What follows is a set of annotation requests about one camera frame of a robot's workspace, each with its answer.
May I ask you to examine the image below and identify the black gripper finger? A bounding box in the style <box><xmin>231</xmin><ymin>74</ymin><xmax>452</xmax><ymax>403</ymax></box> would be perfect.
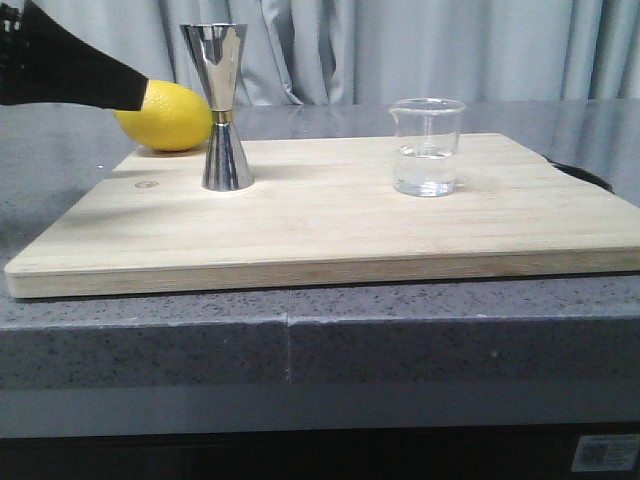
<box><xmin>1</xmin><ymin>1</ymin><xmax>148</xmax><ymax>111</ymax></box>

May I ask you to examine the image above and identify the steel double jigger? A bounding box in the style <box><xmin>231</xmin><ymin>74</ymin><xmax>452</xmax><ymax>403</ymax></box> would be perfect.
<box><xmin>180</xmin><ymin>23</ymin><xmax>254</xmax><ymax>192</ymax></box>

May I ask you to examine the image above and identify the clear glass beaker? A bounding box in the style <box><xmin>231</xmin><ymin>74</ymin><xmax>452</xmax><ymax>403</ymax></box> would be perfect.
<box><xmin>389</xmin><ymin>97</ymin><xmax>465</xmax><ymax>197</ymax></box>

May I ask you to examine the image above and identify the yellow lemon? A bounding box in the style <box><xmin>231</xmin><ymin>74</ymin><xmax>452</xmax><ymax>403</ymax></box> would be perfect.
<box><xmin>112</xmin><ymin>80</ymin><xmax>212</xmax><ymax>151</ymax></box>

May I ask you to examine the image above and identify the grey curtain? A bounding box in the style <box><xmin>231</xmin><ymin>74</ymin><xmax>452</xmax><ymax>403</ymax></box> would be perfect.
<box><xmin>42</xmin><ymin>1</ymin><xmax>639</xmax><ymax>105</ymax></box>

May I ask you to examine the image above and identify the wooden cutting board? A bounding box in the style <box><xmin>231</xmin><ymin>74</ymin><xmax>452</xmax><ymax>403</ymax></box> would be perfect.
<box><xmin>5</xmin><ymin>133</ymin><xmax>639</xmax><ymax>298</ymax></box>

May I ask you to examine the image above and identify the QR code sticker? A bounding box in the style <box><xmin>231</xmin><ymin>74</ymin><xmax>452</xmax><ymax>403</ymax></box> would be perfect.
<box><xmin>571</xmin><ymin>434</ymin><xmax>639</xmax><ymax>472</ymax></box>

